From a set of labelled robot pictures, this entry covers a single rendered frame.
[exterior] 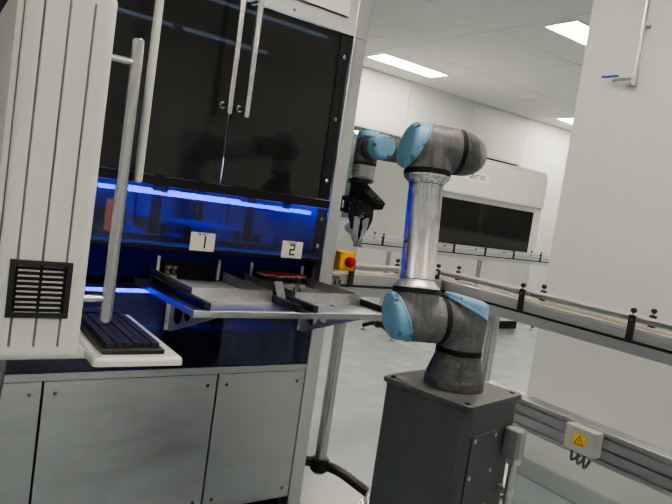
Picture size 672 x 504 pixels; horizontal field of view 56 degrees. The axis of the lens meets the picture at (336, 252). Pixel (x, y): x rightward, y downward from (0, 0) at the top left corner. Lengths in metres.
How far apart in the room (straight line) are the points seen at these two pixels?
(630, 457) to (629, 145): 1.40
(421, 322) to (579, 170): 1.90
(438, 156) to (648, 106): 1.74
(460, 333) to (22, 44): 1.12
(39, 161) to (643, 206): 2.46
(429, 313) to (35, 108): 0.95
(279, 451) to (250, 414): 0.21
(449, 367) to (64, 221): 0.93
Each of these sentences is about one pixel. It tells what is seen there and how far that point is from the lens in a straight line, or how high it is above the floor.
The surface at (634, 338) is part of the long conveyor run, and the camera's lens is 2.38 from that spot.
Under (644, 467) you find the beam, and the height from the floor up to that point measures 0.48.
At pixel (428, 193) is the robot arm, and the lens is 1.56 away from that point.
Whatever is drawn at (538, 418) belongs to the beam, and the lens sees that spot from 2.64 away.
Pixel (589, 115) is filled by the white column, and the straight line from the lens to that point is 3.31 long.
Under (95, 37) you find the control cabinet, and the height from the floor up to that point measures 1.46.
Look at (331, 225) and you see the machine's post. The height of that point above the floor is 1.12.
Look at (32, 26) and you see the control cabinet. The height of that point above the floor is 1.45.
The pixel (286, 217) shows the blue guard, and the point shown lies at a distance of 2.22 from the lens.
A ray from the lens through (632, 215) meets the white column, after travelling 3.11.
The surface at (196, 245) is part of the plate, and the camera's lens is 2.08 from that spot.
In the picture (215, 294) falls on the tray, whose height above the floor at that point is 0.90.
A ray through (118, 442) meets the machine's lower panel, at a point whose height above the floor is 0.37.
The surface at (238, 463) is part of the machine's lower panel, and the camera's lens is 2.39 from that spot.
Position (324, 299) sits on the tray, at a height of 0.89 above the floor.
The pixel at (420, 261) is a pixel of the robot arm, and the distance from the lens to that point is 1.54.
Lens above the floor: 1.20
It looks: 4 degrees down
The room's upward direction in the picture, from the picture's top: 8 degrees clockwise
